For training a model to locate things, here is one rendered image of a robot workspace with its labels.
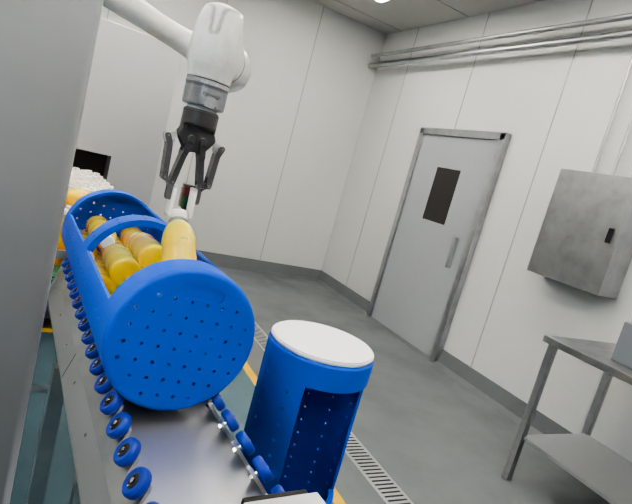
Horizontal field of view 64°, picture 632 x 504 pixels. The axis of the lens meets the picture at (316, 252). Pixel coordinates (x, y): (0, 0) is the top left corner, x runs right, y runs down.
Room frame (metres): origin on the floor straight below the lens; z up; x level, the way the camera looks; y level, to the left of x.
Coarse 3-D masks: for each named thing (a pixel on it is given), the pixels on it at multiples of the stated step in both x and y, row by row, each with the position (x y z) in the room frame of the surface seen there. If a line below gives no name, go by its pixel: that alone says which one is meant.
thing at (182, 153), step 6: (192, 138) 1.06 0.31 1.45; (186, 144) 1.06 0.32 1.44; (192, 144) 1.06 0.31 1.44; (180, 150) 1.07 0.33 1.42; (186, 150) 1.06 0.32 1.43; (180, 156) 1.06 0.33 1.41; (186, 156) 1.06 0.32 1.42; (174, 162) 1.07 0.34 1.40; (180, 162) 1.06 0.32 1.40; (174, 168) 1.06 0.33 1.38; (180, 168) 1.06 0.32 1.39; (174, 174) 1.06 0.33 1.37; (174, 180) 1.06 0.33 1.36
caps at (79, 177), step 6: (72, 168) 2.95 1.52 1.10; (78, 168) 3.03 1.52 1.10; (72, 174) 2.68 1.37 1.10; (78, 174) 2.75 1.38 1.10; (84, 174) 2.83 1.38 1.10; (90, 174) 2.95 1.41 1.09; (96, 174) 3.02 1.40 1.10; (72, 180) 2.46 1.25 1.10; (78, 180) 2.52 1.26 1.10; (84, 180) 2.60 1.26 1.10; (90, 180) 2.67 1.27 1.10; (96, 180) 2.74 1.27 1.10; (102, 180) 2.81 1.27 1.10; (72, 186) 2.29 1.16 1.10; (78, 186) 2.36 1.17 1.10; (84, 186) 2.43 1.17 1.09; (90, 186) 2.50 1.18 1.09; (96, 186) 2.48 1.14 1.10; (102, 186) 2.53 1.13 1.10; (108, 186) 2.60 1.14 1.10; (66, 204) 1.89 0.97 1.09
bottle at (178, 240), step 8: (176, 216) 1.06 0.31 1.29; (168, 224) 1.04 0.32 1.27; (176, 224) 1.04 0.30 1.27; (184, 224) 1.04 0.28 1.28; (168, 232) 1.02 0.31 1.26; (176, 232) 1.02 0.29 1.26; (184, 232) 1.03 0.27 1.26; (192, 232) 1.05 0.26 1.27; (168, 240) 1.01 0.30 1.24; (176, 240) 1.01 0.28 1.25; (184, 240) 1.02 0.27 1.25; (192, 240) 1.03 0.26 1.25; (168, 248) 1.00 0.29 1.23; (176, 248) 1.00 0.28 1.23; (184, 248) 1.00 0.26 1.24; (192, 248) 1.02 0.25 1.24; (168, 256) 0.99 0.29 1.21; (176, 256) 0.99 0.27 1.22; (184, 256) 0.99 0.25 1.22; (192, 256) 1.01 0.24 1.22
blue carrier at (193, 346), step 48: (96, 192) 1.55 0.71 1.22; (96, 240) 1.16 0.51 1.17; (96, 288) 0.94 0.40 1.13; (144, 288) 0.83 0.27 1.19; (192, 288) 0.88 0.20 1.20; (240, 288) 0.93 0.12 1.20; (96, 336) 0.86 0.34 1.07; (144, 336) 0.84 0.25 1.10; (192, 336) 0.89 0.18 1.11; (240, 336) 0.94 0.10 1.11; (144, 384) 0.85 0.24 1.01; (192, 384) 0.90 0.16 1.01
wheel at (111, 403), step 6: (114, 390) 0.85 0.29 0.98; (108, 396) 0.85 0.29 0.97; (114, 396) 0.84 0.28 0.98; (120, 396) 0.84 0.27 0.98; (102, 402) 0.84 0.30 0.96; (108, 402) 0.83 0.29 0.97; (114, 402) 0.83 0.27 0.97; (120, 402) 0.83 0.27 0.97; (102, 408) 0.83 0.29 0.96; (108, 408) 0.82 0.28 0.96; (114, 408) 0.82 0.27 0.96; (108, 414) 0.82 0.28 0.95
